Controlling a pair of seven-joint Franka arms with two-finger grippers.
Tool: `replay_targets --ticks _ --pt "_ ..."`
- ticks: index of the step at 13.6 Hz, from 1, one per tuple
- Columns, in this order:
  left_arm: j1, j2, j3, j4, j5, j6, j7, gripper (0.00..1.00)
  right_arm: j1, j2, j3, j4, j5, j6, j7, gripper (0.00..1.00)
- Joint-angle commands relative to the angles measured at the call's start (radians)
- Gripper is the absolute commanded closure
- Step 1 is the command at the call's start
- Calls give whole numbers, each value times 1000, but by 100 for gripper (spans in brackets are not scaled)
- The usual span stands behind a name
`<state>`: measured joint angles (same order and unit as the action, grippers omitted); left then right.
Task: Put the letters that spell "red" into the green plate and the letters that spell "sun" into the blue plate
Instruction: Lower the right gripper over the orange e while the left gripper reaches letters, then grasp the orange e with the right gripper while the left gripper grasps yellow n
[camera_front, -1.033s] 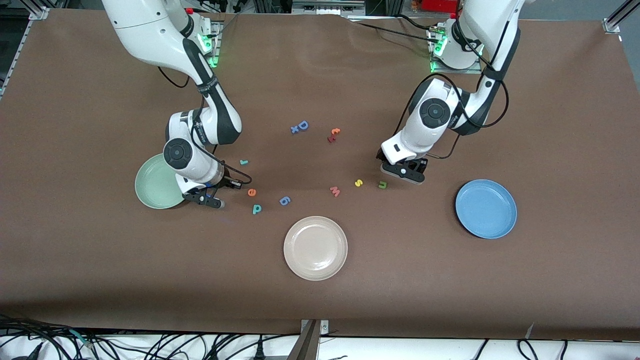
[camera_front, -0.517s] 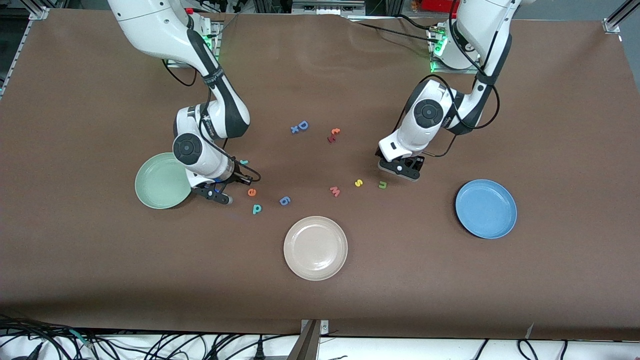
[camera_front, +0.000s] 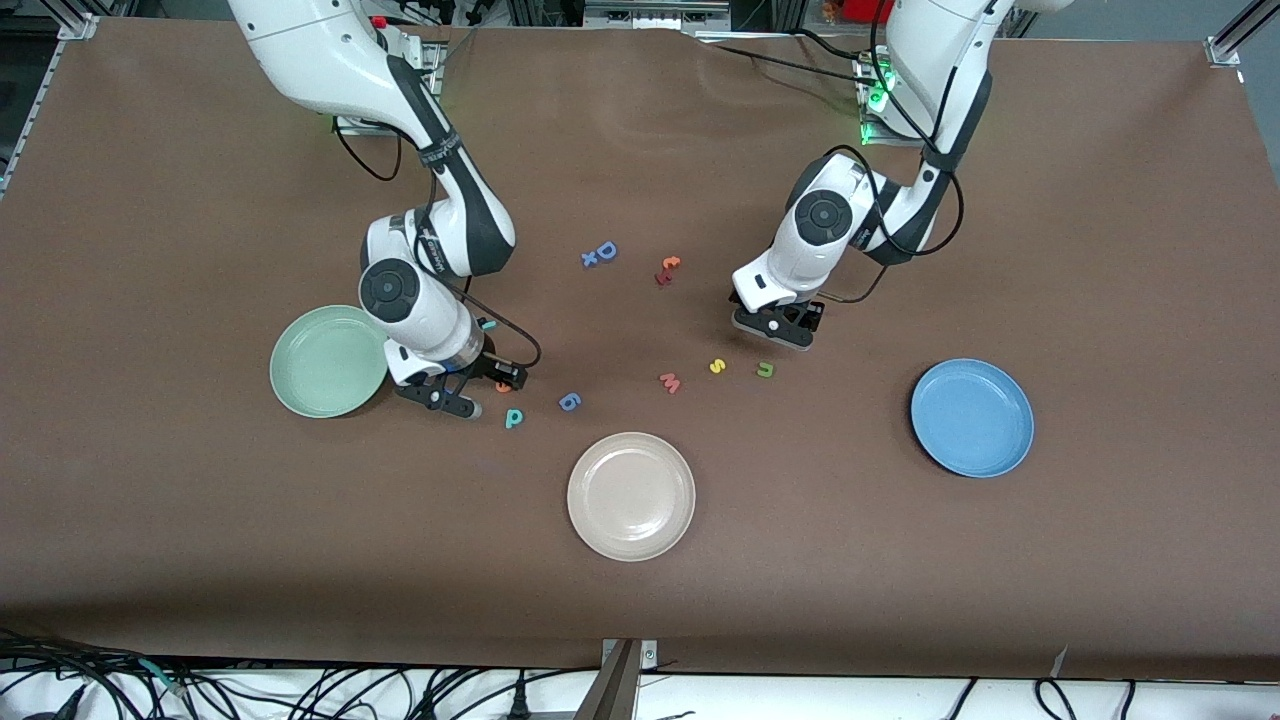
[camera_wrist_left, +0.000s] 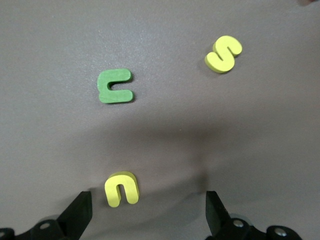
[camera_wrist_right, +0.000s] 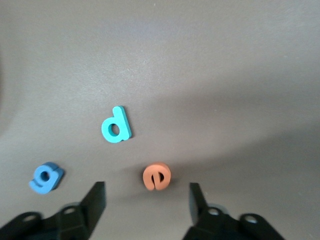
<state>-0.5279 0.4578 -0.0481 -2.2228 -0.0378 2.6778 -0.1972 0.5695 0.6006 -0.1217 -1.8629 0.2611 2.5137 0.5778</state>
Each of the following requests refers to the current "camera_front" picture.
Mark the pale green plate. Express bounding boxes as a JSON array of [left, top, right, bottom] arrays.
[[269, 305, 392, 419]]

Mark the beige plate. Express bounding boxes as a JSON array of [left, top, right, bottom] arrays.
[[566, 432, 697, 563]]

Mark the blue plate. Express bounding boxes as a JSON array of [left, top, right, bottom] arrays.
[[910, 358, 1035, 479]]

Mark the brown table mat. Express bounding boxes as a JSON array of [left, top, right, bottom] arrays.
[[0, 15, 1280, 683]]

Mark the grey metal box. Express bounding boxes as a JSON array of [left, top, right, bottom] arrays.
[[583, 0, 733, 33]]

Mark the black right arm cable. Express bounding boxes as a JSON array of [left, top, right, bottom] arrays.
[[333, 118, 543, 373]]

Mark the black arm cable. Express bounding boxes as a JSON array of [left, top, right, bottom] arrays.
[[333, 118, 543, 373], [820, 0, 966, 303]]

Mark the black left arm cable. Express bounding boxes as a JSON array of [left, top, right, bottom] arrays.
[[820, 0, 966, 303]]

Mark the long black table cable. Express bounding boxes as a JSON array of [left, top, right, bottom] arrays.
[[695, 38, 867, 83]]

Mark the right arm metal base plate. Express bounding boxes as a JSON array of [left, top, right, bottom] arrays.
[[333, 40, 447, 137]]

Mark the short black table cable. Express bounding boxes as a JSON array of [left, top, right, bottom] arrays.
[[795, 28, 876, 63]]

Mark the aluminium profile post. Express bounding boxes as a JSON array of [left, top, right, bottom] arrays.
[[573, 638, 661, 720]]

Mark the teal tipped cable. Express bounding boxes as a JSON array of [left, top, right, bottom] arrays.
[[100, 655, 191, 701]]

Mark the looped black cable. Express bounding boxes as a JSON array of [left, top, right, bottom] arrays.
[[1033, 678, 1079, 720]]

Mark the aluminium frame strut with bracket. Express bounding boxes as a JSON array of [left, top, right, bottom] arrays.
[[1205, 0, 1280, 69]]

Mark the perforated metal rail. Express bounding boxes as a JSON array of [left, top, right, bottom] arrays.
[[0, 38, 63, 201]]

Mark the aluminium frame bar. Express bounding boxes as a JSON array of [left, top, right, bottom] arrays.
[[35, 0, 136, 41]]

